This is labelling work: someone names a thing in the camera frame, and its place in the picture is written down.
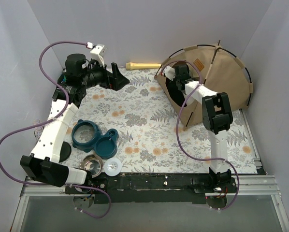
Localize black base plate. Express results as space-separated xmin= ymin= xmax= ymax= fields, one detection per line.
xmin=64 ymin=169 xmax=266 ymax=205

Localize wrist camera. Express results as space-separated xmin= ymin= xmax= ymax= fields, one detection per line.
xmin=160 ymin=66 xmax=175 ymax=81
xmin=86 ymin=42 xmax=107 ymax=67

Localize stainless steel bowl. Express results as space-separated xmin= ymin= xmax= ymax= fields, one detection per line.
xmin=80 ymin=154 xmax=103 ymax=178

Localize teal double pet feeder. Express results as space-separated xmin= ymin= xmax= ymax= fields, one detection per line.
xmin=72 ymin=119 xmax=119 ymax=160

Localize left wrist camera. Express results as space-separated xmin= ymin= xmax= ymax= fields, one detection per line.
xmin=86 ymin=42 xmax=107 ymax=67

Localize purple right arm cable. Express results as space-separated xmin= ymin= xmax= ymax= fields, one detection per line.
xmin=175 ymin=60 xmax=239 ymax=211

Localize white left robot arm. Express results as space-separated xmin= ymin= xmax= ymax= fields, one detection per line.
xmin=20 ymin=54 xmax=130 ymax=193

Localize floral table mat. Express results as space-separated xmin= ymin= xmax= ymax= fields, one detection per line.
xmin=37 ymin=67 xmax=259 ymax=174

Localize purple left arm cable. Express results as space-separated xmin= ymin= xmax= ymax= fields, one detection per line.
xmin=0 ymin=41 xmax=112 ymax=219

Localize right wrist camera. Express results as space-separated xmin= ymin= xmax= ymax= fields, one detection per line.
xmin=160 ymin=66 xmax=175 ymax=81

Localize black microphone stand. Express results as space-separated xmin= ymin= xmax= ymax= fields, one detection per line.
xmin=59 ymin=141 xmax=72 ymax=162

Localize clear plastic lid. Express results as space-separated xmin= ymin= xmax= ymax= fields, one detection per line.
xmin=104 ymin=158 xmax=122 ymax=176

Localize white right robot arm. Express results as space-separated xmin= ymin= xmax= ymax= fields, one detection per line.
xmin=173 ymin=64 xmax=233 ymax=192

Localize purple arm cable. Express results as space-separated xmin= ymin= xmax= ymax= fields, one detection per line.
xmin=0 ymin=41 xmax=112 ymax=219
xmin=175 ymin=60 xmax=239 ymax=211

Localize aluminium frame rail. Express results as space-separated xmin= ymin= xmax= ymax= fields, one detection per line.
xmin=11 ymin=173 xmax=289 ymax=232

